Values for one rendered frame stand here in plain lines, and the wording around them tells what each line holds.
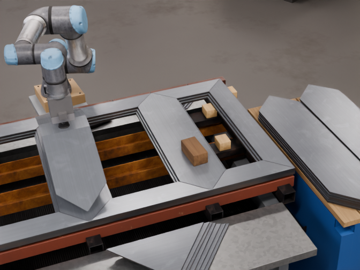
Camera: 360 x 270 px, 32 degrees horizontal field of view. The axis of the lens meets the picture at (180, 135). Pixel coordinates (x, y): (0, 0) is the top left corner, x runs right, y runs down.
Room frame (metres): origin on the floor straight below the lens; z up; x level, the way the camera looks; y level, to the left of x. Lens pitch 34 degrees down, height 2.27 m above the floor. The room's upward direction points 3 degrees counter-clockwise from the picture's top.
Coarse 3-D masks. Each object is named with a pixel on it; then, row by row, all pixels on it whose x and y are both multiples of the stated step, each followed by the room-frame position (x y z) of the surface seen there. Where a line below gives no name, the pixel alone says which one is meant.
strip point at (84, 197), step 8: (96, 184) 1.71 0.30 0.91; (104, 184) 1.71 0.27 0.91; (64, 192) 1.67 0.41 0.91; (72, 192) 1.67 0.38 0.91; (80, 192) 1.68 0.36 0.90; (88, 192) 1.68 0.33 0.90; (96, 192) 1.68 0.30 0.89; (72, 200) 1.65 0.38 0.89; (80, 200) 1.65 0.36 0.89; (88, 200) 1.65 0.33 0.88; (88, 208) 1.63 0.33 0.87
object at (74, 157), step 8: (88, 144) 1.85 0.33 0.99; (56, 152) 1.81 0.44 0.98; (64, 152) 1.81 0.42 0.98; (72, 152) 1.81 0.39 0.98; (80, 152) 1.81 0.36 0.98; (88, 152) 1.82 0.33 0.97; (96, 152) 1.82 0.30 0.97; (48, 160) 1.78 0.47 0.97; (56, 160) 1.78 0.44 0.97; (64, 160) 1.78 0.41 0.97; (72, 160) 1.78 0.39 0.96; (80, 160) 1.78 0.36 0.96; (88, 160) 1.79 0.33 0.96; (96, 160) 1.79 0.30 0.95; (56, 168) 1.75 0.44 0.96; (64, 168) 1.75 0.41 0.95
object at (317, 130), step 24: (312, 96) 2.31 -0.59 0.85; (336, 96) 2.30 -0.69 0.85; (264, 120) 2.18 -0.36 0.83; (288, 120) 2.14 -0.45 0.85; (312, 120) 2.13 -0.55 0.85; (336, 120) 2.12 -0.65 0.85; (288, 144) 1.97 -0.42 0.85; (312, 144) 1.96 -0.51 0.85; (336, 144) 1.95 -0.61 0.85; (312, 168) 1.81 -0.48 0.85; (336, 168) 1.80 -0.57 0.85; (336, 192) 1.66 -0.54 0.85
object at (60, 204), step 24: (192, 96) 2.39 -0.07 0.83; (96, 120) 2.25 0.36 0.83; (144, 120) 2.22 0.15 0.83; (192, 120) 2.22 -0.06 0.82; (0, 144) 2.12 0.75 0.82; (48, 168) 1.90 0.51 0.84; (168, 168) 1.89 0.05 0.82; (216, 192) 1.73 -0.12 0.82; (120, 216) 1.62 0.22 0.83; (24, 240) 1.52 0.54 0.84
